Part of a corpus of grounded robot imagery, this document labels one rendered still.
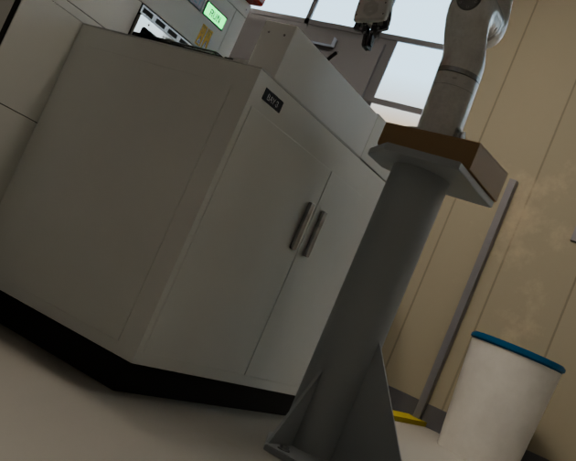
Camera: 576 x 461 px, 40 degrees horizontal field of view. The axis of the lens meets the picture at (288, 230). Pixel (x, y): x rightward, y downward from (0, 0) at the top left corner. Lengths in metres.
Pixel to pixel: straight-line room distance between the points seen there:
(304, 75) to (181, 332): 0.70
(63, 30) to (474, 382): 2.45
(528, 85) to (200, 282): 3.31
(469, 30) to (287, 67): 0.51
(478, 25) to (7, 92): 1.23
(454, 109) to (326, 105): 0.34
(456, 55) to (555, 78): 2.72
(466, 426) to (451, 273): 1.13
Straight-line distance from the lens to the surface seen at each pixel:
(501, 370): 3.76
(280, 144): 1.99
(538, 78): 4.90
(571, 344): 4.40
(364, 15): 2.36
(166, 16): 2.52
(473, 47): 2.19
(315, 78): 2.07
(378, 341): 2.07
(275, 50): 1.95
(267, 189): 2.00
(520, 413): 3.80
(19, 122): 2.22
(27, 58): 2.20
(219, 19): 2.70
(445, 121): 2.14
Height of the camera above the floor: 0.36
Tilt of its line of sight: 4 degrees up
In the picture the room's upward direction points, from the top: 23 degrees clockwise
